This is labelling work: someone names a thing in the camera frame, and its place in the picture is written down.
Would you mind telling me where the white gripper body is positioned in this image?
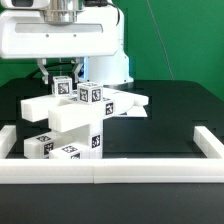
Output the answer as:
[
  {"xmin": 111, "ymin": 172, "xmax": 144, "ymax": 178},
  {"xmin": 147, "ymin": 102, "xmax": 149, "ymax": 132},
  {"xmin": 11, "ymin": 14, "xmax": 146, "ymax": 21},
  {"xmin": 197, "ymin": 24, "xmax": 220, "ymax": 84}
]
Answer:
[{"xmin": 0, "ymin": 8, "xmax": 118, "ymax": 59}]

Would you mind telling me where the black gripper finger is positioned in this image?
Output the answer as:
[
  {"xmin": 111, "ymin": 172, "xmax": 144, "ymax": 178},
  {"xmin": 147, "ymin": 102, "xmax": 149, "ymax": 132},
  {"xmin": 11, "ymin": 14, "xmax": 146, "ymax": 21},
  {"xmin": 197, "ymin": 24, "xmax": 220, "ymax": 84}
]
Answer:
[
  {"xmin": 37, "ymin": 58, "xmax": 49, "ymax": 84},
  {"xmin": 72, "ymin": 57, "xmax": 84, "ymax": 83}
]

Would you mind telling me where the white tagged cube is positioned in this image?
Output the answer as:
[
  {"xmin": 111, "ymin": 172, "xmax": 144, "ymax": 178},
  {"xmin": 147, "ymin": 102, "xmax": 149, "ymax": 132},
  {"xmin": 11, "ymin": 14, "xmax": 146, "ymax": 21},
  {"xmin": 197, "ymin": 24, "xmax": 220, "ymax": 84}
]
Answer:
[{"xmin": 77, "ymin": 82, "xmax": 103, "ymax": 104}]

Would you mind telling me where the white chair backrest part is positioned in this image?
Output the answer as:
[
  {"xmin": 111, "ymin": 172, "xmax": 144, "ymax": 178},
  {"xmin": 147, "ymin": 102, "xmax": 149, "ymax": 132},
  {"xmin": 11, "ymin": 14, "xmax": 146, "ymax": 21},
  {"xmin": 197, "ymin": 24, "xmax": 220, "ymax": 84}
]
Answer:
[{"xmin": 21, "ymin": 88, "xmax": 149, "ymax": 132}]

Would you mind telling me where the white chair seat part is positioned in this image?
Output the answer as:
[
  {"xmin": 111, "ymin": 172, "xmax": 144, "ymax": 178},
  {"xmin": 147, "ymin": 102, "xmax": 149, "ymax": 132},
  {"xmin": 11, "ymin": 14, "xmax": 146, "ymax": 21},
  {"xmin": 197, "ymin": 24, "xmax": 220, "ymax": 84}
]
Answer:
[{"xmin": 46, "ymin": 116, "xmax": 104, "ymax": 160}]

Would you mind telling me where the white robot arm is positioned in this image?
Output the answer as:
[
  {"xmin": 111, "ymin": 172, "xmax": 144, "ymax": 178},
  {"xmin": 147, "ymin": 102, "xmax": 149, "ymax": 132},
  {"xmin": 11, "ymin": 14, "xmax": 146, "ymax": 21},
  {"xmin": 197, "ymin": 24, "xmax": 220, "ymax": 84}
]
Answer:
[{"xmin": 0, "ymin": 0, "xmax": 133, "ymax": 86}]

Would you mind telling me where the white sheet with tags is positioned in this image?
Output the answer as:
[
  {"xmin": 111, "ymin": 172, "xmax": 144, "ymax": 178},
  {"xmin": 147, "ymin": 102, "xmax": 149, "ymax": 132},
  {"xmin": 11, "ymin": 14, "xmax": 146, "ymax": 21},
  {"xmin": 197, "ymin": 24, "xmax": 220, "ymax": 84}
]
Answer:
[{"xmin": 119, "ymin": 106, "xmax": 147, "ymax": 117}]

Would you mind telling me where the white U-shaped border fence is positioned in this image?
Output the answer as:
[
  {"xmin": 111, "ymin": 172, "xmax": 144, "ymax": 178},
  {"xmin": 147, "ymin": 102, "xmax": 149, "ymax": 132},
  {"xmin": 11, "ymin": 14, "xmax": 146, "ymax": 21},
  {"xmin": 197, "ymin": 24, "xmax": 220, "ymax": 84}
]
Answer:
[{"xmin": 0, "ymin": 126, "xmax": 224, "ymax": 184}]

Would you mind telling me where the black cable on stand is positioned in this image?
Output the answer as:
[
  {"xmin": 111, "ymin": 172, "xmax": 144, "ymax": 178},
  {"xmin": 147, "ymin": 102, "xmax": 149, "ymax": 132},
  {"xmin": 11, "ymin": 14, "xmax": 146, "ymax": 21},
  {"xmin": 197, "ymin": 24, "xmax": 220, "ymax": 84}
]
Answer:
[{"xmin": 25, "ymin": 61, "xmax": 76, "ymax": 80}]

